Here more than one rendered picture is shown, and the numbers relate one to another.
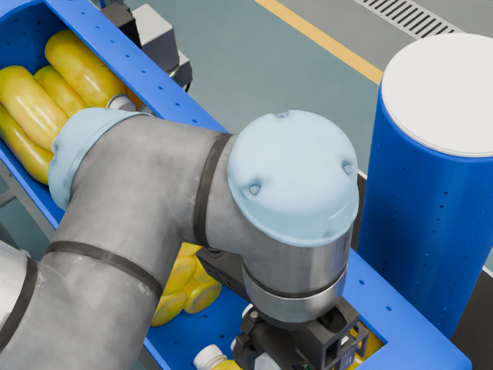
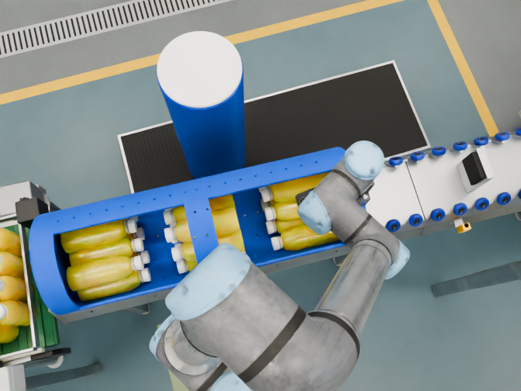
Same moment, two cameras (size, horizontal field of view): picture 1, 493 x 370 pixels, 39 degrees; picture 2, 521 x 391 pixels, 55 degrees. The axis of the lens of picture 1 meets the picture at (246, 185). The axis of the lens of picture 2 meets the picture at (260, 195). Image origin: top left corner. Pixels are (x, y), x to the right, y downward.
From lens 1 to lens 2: 0.75 m
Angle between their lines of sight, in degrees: 34
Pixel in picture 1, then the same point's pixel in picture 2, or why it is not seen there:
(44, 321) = (385, 241)
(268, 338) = not seen: hidden behind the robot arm
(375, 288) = (304, 162)
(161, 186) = (348, 198)
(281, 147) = (363, 159)
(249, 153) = (361, 167)
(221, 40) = not seen: outside the picture
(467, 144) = (229, 86)
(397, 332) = (328, 164)
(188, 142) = (339, 183)
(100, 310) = (380, 229)
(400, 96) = (187, 96)
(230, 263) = not seen: hidden behind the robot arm
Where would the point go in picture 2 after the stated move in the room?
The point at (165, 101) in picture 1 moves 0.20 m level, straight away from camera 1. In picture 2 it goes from (167, 199) to (94, 185)
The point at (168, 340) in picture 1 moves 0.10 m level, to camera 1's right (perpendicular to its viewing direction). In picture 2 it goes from (253, 257) to (265, 226)
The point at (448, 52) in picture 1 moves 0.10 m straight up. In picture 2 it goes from (174, 60) to (169, 43)
